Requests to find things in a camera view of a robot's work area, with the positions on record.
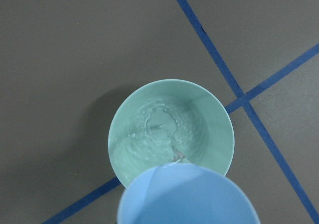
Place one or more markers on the green ceramic bowl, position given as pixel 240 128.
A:
pixel 170 121

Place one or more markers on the light blue plastic cup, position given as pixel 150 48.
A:
pixel 184 194

